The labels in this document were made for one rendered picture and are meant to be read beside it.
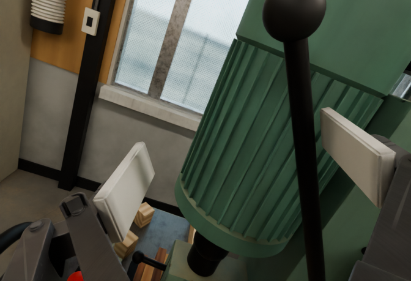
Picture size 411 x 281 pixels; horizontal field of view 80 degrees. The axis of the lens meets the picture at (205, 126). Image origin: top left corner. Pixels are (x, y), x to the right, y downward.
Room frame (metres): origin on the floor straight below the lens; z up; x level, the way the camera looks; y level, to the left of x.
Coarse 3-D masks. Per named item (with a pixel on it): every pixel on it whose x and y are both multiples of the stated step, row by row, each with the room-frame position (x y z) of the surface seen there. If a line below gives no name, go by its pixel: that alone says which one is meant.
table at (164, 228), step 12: (156, 216) 0.55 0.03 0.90; (168, 216) 0.57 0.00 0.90; (132, 228) 0.48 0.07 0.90; (144, 228) 0.49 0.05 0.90; (156, 228) 0.51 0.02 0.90; (168, 228) 0.53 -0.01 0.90; (180, 228) 0.54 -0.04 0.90; (144, 240) 0.46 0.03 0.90; (156, 240) 0.47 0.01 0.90; (168, 240) 0.49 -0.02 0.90; (180, 240) 0.50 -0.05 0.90; (132, 252) 0.42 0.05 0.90; (144, 252) 0.43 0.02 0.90; (156, 252) 0.44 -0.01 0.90; (168, 252) 0.45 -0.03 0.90
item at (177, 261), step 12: (180, 252) 0.31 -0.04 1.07; (168, 264) 0.29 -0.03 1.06; (180, 264) 0.29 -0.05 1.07; (228, 264) 0.33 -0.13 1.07; (240, 264) 0.34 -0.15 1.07; (168, 276) 0.27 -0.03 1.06; (180, 276) 0.27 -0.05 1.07; (192, 276) 0.28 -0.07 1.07; (216, 276) 0.30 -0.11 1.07; (228, 276) 0.31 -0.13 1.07; (240, 276) 0.31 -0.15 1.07
